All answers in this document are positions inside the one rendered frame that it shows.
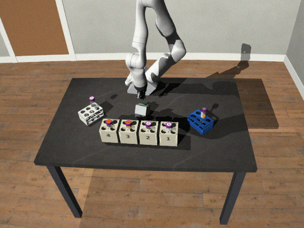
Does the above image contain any white tube rack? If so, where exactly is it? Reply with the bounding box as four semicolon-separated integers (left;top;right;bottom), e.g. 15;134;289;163
78;103;104;126

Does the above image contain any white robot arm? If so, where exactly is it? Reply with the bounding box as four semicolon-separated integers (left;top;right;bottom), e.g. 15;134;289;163
125;0;186;87

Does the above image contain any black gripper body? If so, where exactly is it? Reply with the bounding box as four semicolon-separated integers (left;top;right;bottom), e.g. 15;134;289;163
134;84;148;95

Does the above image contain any beige block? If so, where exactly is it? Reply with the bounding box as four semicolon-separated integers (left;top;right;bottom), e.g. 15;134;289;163
99;119;121;143
159;122;179;146
139;121;159;145
119;120;140;144

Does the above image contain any blue tube rack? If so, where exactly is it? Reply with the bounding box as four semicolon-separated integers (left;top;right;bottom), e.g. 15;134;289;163
187;109;214;135

